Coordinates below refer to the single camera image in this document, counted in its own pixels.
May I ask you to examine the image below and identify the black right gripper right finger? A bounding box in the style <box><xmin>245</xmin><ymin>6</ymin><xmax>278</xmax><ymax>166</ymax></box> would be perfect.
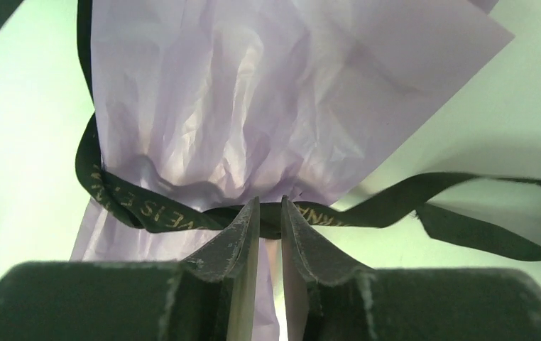
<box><xmin>281</xmin><ymin>198</ymin><xmax>541</xmax><ymax>340</ymax></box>

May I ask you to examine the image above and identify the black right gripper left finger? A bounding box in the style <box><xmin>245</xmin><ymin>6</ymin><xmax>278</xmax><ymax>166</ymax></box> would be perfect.
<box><xmin>0</xmin><ymin>199</ymin><xmax>260</xmax><ymax>340</ymax></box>

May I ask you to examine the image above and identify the black ribbon with gold text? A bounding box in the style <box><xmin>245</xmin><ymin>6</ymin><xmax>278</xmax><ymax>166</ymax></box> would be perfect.
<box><xmin>0</xmin><ymin>0</ymin><xmax>541</xmax><ymax>263</ymax></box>

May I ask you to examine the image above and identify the flower bouquet purple paper wrap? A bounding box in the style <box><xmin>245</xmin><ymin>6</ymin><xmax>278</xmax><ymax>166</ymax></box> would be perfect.
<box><xmin>69</xmin><ymin>0</ymin><xmax>516</xmax><ymax>341</ymax></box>

